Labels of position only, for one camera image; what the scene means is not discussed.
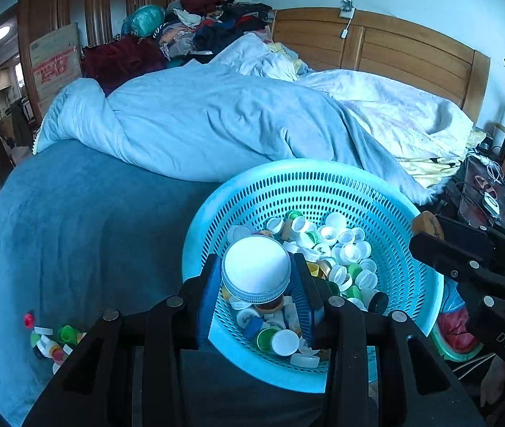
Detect green bottle cap on blanket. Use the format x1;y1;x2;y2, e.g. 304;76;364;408
57;325;79;346

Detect wooden headboard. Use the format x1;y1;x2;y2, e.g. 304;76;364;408
272;8;491;122

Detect blue fleece blanket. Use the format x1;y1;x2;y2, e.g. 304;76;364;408
0;141;215;426

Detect pile of clothes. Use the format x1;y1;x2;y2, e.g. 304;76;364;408
83;0;274;95

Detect light blue perforated basket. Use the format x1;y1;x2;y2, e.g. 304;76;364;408
181;157;446;394

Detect green basin with red bag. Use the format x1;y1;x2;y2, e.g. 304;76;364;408
429;283;483;363

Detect red bottle cap on blanket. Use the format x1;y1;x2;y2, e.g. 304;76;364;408
24;312;34;330

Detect light blue duvet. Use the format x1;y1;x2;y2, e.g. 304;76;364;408
33;34;472;204

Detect cardboard box red print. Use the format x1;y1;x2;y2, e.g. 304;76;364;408
30;22;82;117

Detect large white jar lid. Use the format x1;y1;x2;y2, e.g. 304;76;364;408
222;235;291;305

